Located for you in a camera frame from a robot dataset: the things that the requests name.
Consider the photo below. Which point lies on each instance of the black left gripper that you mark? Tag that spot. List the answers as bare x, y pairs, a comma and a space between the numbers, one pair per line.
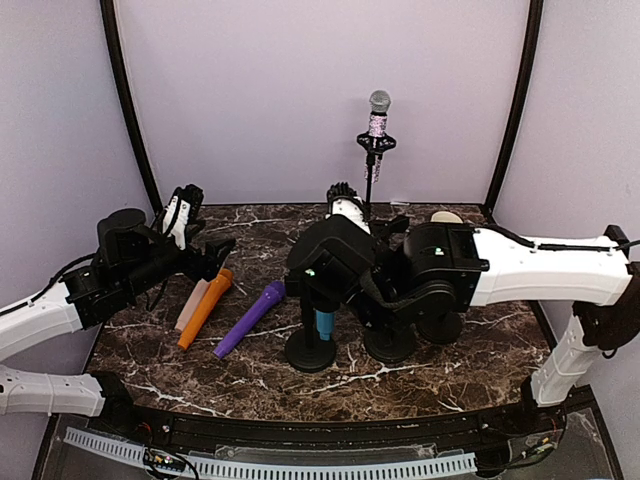
210, 263

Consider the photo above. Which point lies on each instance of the orange microphone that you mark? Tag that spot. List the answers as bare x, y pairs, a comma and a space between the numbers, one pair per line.
207, 297

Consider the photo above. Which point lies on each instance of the pink microphone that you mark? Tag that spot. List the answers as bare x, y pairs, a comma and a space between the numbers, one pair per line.
191, 305

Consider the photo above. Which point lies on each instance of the purple microphone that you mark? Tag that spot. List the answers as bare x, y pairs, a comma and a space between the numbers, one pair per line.
272, 294

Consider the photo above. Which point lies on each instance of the light blue microphone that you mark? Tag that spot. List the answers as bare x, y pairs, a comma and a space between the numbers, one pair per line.
325, 324

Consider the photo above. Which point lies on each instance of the black round-base stand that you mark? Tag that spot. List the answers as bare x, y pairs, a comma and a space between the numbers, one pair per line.
390, 346
304, 350
443, 330
382, 230

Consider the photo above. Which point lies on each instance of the black tripod microphone stand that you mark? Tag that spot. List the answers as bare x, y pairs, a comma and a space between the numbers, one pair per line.
370, 170

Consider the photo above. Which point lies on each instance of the glitter silver microphone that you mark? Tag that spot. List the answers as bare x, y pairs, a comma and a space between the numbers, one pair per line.
380, 103

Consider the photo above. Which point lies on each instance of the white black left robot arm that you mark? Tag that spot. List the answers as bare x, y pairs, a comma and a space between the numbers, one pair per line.
131, 259

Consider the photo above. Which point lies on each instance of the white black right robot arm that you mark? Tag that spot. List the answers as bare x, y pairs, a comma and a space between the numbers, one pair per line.
442, 269

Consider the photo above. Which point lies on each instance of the small circuit board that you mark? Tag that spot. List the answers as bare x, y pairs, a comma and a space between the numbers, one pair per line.
158, 460

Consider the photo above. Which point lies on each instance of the cream ceramic mug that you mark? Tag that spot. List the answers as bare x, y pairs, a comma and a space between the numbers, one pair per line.
446, 217

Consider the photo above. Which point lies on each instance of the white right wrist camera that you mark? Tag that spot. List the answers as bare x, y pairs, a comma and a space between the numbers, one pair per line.
343, 200

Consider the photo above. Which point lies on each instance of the white slotted cable duct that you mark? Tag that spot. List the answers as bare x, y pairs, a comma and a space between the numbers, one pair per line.
232, 462

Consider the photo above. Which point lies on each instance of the black enclosure frame post left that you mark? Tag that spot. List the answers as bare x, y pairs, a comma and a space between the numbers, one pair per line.
125, 97

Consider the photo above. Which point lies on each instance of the black enclosure frame post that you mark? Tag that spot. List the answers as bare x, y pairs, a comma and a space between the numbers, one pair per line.
125, 97
519, 97

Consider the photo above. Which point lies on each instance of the black table edge rail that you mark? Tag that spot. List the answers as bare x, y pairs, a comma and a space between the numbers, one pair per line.
274, 406

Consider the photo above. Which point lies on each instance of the black enclosure frame post right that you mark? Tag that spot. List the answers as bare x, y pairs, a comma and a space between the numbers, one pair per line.
519, 97

